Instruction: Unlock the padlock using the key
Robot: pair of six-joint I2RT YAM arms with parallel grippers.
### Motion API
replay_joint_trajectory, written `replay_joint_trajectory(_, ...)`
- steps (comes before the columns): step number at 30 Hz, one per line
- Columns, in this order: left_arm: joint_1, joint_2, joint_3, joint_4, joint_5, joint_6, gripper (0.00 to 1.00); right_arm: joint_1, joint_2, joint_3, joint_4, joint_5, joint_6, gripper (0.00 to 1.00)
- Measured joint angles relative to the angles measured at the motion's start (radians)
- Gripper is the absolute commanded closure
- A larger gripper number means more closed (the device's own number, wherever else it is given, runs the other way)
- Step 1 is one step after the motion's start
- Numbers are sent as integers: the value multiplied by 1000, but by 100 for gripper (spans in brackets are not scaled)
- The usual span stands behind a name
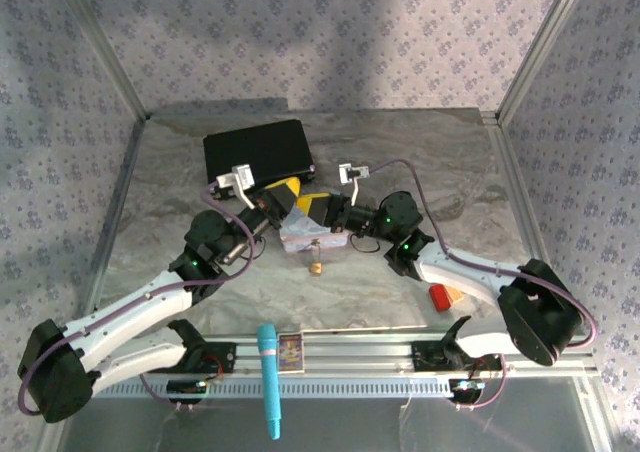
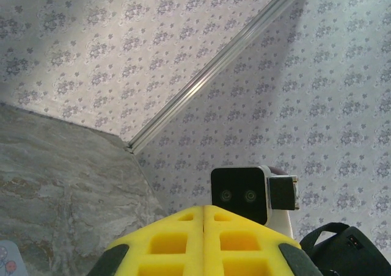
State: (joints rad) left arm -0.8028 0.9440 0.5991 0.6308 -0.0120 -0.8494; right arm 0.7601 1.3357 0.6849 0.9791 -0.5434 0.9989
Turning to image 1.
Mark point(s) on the small picture card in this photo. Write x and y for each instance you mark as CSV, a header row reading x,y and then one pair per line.
x,y
290,353

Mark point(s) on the black rectangular case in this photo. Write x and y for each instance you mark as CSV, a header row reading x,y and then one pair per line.
x,y
255,147

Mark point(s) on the aluminium table side rail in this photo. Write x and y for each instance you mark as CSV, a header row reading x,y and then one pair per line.
x,y
117,207
520,192

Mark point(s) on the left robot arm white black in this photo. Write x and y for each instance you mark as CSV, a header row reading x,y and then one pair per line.
x,y
125,308

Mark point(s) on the aluminium front rail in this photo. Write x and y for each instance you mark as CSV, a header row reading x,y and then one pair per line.
x,y
360,354

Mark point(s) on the turquoise toy microphone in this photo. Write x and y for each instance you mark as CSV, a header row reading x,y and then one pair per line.
x,y
269,372

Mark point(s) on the red block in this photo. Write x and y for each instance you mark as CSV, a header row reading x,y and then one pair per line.
x,y
440,298

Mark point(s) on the orange wooden block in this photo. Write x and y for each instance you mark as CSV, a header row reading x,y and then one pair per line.
x,y
457,296

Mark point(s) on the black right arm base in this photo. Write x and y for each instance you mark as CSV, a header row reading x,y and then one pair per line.
x,y
440,354

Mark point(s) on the aluminium frame post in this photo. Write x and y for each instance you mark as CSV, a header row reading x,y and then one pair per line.
x,y
537,47
107,47

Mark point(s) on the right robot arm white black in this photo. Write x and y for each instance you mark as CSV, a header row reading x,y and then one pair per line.
x,y
467,268

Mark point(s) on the blue cartoon lockbox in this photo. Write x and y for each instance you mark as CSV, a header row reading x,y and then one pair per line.
x,y
300,231

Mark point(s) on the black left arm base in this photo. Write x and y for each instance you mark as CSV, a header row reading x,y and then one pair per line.
x,y
205,354

